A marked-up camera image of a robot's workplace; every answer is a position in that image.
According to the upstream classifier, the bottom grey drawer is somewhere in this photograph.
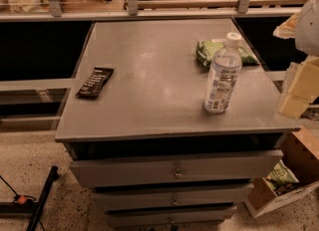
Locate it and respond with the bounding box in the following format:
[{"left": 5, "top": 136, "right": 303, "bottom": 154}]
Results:
[{"left": 107, "top": 205, "right": 237, "bottom": 227}]

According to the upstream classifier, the black stand leg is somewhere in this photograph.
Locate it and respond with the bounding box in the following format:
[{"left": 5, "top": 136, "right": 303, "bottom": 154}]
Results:
[{"left": 0, "top": 166, "right": 59, "bottom": 231}]

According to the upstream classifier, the clear plastic water bottle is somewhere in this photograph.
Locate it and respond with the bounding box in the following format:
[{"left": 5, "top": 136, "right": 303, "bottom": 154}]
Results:
[{"left": 203, "top": 32, "right": 242, "bottom": 113}]

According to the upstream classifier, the black rxbar chocolate wrapper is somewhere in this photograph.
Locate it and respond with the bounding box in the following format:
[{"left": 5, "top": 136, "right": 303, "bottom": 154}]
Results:
[{"left": 76, "top": 67, "right": 114, "bottom": 99}]

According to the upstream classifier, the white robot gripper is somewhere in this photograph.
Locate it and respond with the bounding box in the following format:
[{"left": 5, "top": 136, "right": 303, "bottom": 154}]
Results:
[{"left": 273, "top": 0, "right": 319, "bottom": 118}]

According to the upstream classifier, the green chip bag in box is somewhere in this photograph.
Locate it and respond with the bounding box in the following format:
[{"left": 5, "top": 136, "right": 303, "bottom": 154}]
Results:
[{"left": 265, "top": 160, "right": 299, "bottom": 195}]

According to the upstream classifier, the cardboard box on floor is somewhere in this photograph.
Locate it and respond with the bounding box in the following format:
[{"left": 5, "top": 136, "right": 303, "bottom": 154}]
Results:
[{"left": 244, "top": 126, "right": 319, "bottom": 217}]

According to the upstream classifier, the grey drawer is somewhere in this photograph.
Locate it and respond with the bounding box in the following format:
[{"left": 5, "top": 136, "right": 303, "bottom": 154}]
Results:
[
  {"left": 91, "top": 183, "right": 253, "bottom": 211},
  {"left": 70, "top": 149, "right": 283, "bottom": 187},
  {"left": 107, "top": 205, "right": 237, "bottom": 227}
]

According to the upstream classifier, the middle grey drawer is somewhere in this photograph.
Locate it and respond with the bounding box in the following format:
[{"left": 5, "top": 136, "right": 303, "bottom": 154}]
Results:
[{"left": 91, "top": 183, "right": 253, "bottom": 211}]

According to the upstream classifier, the green snack bag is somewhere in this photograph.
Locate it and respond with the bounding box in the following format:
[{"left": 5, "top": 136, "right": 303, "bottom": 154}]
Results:
[{"left": 196, "top": 39, "right": 259, "bottom": 69}]

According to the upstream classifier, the black cable with orange clip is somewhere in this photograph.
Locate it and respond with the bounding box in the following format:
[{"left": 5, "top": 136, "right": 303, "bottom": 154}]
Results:
[{"left": 0, "top": 174, "right": 46, "bottom": 231}]

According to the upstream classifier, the grey drawer cabinet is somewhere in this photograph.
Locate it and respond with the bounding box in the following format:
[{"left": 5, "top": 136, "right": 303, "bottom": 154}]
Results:
[{"left": 56, "top": 19, "right": 299, "bottom": 215}]

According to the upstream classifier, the top grey drawer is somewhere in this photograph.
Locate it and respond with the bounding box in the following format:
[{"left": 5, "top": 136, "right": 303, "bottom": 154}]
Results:
[{"left": 70, "top": 149, "right": 283, "bottom": 187}]

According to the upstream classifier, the metal shelf rail frame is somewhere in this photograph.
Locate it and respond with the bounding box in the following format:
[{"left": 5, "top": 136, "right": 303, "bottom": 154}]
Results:
[{"left": 0, "top": 0, "right": 307, "bottom": 22}]

